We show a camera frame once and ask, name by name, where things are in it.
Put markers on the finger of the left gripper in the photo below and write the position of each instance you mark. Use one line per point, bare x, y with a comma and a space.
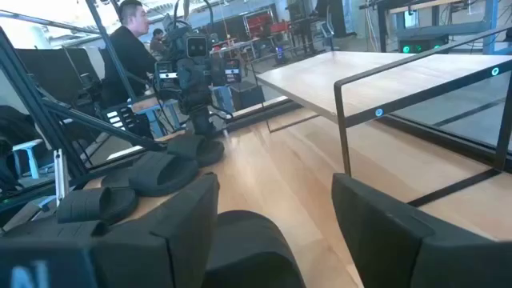
166, 80
232, 72

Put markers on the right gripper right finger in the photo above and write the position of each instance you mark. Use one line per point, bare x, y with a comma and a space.
392, 248

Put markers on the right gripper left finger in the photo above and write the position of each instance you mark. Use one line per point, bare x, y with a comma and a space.
160, 248

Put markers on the black rubber slide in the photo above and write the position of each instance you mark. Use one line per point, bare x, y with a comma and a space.
248, 256
196, 150
96, 204

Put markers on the large grey cylindrical appliance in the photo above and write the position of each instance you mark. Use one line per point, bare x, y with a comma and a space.
160, 174

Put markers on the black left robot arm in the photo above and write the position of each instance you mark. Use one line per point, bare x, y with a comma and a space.
202, 120

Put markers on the black crate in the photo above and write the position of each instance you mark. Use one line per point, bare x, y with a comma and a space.
248, 96

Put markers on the person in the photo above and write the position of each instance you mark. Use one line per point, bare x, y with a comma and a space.
157, 42
128, 56

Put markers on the red cabinet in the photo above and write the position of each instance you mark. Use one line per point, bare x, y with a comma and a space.
260, 22

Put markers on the black device white labels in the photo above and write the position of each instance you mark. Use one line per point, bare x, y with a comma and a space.
120, 118

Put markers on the black partition panel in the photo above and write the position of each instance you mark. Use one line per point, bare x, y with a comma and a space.
52, 72

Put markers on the white stool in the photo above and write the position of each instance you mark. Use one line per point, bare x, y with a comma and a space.
28, 145

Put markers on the computer with green lights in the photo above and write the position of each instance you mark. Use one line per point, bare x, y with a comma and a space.
424, 44

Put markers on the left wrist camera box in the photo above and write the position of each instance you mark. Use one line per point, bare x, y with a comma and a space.
197, 46

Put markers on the black aluminium rig frame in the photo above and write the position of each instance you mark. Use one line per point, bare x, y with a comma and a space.
100, 124

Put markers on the silver metal bracket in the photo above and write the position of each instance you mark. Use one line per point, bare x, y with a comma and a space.
61, 176

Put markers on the wooden shelf black metal frame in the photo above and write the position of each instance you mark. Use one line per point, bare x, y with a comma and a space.
360, 84

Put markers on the blue desk frame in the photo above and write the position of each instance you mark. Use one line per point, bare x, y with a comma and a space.
490, 24

